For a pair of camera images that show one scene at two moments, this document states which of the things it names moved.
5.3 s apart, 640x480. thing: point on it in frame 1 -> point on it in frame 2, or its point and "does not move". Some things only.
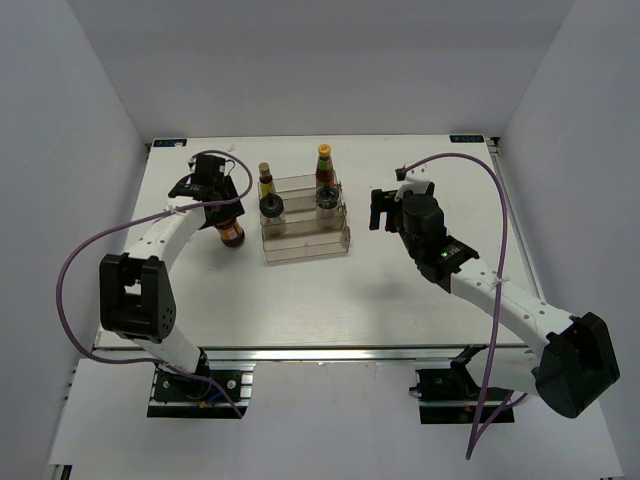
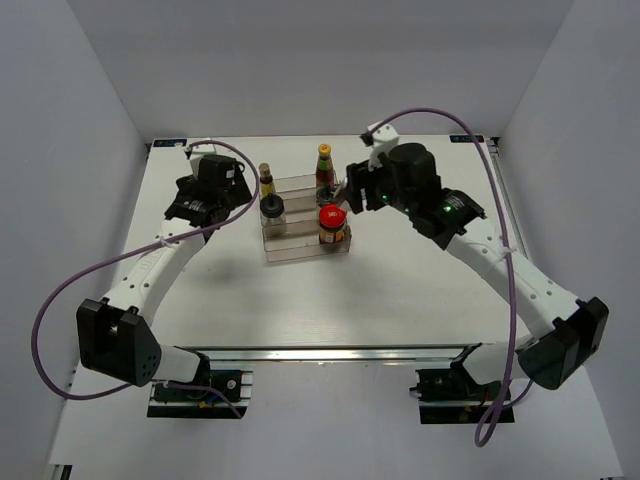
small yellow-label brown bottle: (266, 184) does not move
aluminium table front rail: (322, 354) does not move
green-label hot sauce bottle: (325, 173) does not move
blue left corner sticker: (170, 143) does not move
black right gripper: (384, 202) -> (358, 177)
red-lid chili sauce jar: (231, 232) -> (332, 218)
